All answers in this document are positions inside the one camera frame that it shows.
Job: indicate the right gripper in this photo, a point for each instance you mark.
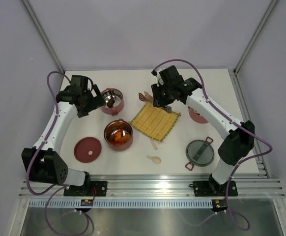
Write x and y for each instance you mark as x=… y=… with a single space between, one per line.
x=158 y=102

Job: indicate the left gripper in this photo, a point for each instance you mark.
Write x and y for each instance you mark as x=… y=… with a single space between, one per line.
x=97 y=102

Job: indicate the dark chocolate pastry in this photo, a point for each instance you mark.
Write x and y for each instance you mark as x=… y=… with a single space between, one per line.
x=111 y=102

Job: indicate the salmon slice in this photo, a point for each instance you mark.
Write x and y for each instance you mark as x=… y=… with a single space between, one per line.
x=143 y=97

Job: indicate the red sausage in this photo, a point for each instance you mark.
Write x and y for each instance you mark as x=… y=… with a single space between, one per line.
x=113 y=142

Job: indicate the fried chicken piece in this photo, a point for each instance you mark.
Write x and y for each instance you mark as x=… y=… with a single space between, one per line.
x=125 y=138

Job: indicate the metal tongs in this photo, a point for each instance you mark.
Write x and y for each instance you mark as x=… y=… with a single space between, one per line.
x=166 y=108

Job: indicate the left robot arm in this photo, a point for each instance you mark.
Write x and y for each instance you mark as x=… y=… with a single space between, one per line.
x=43 y=164

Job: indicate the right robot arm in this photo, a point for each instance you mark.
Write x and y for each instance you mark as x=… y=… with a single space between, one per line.
x=237 y=136

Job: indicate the back left red steel bowl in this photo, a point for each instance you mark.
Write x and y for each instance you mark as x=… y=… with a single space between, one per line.
x=119 y=101

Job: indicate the red steel bowl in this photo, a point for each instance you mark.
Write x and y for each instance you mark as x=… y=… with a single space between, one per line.
x=112 y=127
x=195 y=116
x=119 y=101

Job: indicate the bamboo woven tray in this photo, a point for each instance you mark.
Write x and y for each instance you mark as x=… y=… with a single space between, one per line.
x=154 y=122

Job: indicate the right red steel bowl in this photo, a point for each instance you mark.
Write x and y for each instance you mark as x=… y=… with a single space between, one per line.
x=195 y=116

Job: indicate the front red steel bowl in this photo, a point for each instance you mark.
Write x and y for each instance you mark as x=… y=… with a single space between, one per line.
x=112 y=127

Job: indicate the front left red lid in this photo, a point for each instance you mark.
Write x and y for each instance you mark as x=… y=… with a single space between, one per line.
x=87 y=149

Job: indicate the beige spoon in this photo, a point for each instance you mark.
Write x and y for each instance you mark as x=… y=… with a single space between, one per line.
x=154 y=159

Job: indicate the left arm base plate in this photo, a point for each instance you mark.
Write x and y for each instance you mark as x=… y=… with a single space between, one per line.
x=97 y=188

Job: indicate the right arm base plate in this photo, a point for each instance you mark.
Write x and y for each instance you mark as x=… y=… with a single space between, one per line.
x=203 y=188

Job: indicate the white slotted cable duct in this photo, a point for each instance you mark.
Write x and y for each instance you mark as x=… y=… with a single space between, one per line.
x=134 y=203

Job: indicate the aluminium rail frame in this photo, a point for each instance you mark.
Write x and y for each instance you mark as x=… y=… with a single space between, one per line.
x=261 y=207

